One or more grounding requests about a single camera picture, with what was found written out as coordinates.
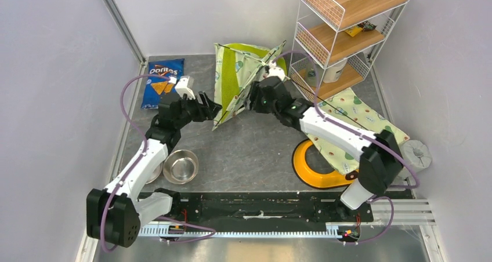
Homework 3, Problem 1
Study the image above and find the left steel bowl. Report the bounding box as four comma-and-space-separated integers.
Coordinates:
146, 164, 162, 184

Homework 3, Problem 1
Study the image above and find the green avocado pet tent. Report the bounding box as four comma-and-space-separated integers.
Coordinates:
211, 40, 288, 132

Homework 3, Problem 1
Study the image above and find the green glass jar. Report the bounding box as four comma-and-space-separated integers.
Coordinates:
305, 61, 325, 87

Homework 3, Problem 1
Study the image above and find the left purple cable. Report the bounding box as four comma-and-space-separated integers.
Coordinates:
99, 74, 173, 253

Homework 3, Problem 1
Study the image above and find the white wire wooden shelf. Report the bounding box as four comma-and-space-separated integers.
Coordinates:
289, 0, 410, 100

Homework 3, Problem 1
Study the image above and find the white paper roll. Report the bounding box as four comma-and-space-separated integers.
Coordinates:
322, 60, 347, 83

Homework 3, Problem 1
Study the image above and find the steel bowl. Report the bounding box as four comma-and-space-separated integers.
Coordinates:
162, 150, 199, 185
146, 164, 162, 184

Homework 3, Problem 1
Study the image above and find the yellow snack packet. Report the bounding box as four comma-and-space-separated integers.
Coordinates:
344, 25, 363, 37

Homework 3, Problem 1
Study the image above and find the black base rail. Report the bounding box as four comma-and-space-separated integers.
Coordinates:
138, 191, 414, 238

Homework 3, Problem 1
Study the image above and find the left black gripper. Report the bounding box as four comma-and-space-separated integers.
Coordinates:
174, 91, 222, 129

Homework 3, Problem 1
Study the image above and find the orange pet bowl stand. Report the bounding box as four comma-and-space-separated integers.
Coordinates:
291, 139, 360, 190

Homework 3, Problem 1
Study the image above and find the grey wrapped roll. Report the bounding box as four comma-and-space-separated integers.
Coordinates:
399, 140, 432, 174

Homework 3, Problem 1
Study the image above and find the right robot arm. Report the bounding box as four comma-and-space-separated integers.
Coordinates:
245, 77, 405, 221

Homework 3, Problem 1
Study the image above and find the right steel bowl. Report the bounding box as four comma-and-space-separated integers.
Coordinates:
162, 150, 199, 185

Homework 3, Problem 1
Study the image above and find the blue Doritos chip bag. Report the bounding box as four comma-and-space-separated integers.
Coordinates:
140, 59, 185, 109

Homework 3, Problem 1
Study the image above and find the dark snack packet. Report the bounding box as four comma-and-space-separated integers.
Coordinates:
357, 21, 377, 32

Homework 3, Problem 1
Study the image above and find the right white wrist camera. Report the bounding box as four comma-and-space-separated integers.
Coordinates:
265, 61, 287, 82

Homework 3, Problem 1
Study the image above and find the green avocado print mat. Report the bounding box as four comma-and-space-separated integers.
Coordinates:
307, 88, 410, 175

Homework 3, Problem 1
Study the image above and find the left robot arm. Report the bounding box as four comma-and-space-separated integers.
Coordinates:
86, 92, 222, 248

